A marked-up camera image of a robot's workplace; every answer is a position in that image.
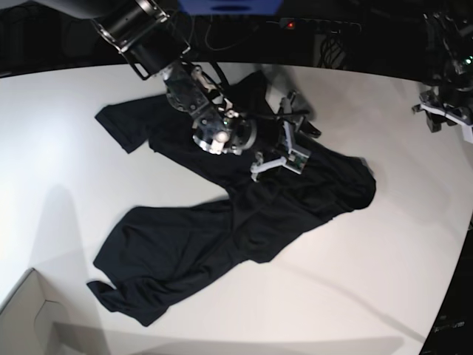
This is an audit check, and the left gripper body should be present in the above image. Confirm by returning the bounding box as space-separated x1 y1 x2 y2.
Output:
412 87 472 143

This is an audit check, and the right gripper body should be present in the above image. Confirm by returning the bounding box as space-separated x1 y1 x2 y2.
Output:
236 88 307 181

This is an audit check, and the dark navy t-shirt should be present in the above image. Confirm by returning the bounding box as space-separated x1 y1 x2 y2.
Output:
85 70 378 327

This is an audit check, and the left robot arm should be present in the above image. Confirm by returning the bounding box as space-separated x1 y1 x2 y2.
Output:
411 1 472 143

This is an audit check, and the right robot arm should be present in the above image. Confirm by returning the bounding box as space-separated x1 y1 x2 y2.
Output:
42 1 320 179

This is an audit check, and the black power strip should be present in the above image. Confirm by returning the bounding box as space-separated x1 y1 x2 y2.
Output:
267 18 362 33

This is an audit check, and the blue plastic bin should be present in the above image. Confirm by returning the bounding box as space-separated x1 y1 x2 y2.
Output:
179 0 283 16

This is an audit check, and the white cardboard box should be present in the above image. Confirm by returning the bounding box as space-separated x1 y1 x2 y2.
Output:
1 268 69 355

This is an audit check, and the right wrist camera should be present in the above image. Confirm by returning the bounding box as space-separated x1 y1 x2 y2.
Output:
283 146 311 175

